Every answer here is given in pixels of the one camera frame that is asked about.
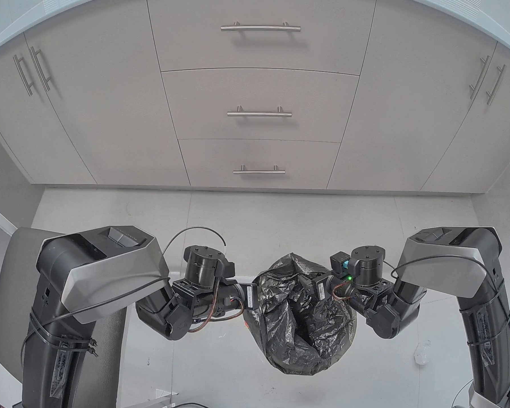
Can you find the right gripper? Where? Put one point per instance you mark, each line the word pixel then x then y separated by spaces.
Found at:
pixel 333 290

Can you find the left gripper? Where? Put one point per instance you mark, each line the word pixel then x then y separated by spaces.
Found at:
pixel 240 298

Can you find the black plastic bag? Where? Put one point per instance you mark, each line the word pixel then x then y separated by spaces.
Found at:
pixel 280 325

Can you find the white paper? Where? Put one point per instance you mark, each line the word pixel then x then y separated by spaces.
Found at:
pixel 421 353

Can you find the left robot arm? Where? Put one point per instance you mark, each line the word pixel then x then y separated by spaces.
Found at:
pixel 110 270

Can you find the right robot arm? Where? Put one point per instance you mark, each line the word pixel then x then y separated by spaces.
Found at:
pixel 446 261

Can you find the beige cabinet with drawers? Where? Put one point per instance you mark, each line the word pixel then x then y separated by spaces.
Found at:
pixel 255 91

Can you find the grey padded chair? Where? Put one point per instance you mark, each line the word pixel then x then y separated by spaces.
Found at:
pixel 17 270

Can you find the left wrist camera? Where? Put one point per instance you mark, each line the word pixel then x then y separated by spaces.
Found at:
pixel 227 272

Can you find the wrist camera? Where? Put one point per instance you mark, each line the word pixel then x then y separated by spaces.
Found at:
pixel 339 261
pixel 227 272

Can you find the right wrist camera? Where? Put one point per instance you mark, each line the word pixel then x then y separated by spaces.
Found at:
pixel 339 261

